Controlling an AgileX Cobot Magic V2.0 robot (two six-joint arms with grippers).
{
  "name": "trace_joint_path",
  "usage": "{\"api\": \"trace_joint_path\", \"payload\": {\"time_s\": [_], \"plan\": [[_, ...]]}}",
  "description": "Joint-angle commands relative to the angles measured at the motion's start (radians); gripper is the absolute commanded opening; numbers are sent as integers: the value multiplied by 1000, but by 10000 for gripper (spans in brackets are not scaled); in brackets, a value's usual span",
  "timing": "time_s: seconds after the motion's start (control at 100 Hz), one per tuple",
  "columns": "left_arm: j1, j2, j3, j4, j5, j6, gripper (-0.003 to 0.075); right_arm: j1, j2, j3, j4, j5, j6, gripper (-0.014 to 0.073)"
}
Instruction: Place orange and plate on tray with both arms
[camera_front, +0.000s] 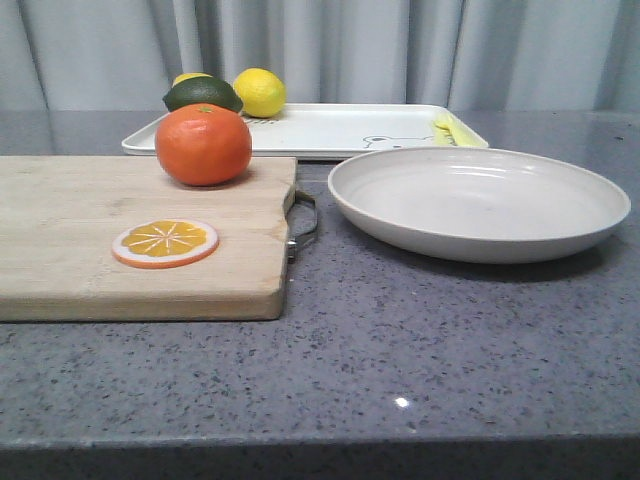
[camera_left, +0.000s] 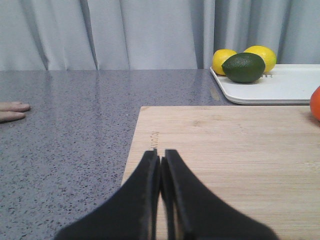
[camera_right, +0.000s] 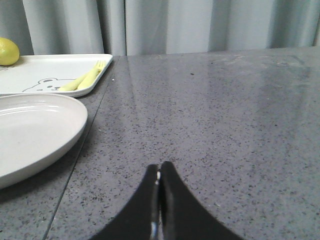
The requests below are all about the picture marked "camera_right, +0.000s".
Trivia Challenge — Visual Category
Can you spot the white bear-print tray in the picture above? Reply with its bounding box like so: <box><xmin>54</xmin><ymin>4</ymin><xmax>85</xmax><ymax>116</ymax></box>
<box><xmin>0</xmin><ymin>54</ymin><xmax>113</xmax><ymax>98</ymax></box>

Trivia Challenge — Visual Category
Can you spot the yellow plastic knife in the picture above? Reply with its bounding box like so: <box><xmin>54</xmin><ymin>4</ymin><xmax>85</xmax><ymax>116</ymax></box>
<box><xmin>77</xmin><ymin>68</ymin><xmax>100</xmax><ymax>90</ymax></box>

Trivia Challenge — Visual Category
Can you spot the grey curtain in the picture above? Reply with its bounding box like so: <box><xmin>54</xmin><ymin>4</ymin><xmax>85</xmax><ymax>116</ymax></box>
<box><xmin>0</xmin><ymin>0</ymin><xmax>320</xmax><ymax>56</ymax></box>

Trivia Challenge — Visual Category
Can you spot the yellow plastic fork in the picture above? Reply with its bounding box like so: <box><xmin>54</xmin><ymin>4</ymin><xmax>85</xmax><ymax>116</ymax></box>
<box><xmin>58</xmin><ymin>60</ymin><xmax>106</xmax><ymax>92</ymax></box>

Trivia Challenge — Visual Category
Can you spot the yellow lemon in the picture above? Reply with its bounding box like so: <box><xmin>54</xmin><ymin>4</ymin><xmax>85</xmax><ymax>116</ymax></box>
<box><xmin>0</xmin><ymin>37</ymin><xmax>20</xmax><ymax>66</ymax></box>

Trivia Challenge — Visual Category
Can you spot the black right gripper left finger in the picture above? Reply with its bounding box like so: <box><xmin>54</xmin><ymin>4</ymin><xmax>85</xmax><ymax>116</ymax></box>
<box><xmin>92</xmin><ymin>164</ymin><xmax>160</xmax><ymax>240</ymax></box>

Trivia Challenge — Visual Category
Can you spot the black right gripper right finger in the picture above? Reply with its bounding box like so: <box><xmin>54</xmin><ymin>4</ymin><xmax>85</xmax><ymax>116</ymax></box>
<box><xmin>160</xmin><ymin>161</ymin><xmax>241</xmax><ymax>240</ymax></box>

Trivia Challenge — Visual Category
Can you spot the beige round plate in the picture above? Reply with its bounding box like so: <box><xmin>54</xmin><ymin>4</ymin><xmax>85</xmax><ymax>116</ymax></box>
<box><xmin>0</xmin><ymin>93</ymin><xmax>88</xmax><ymax>189</ymax></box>

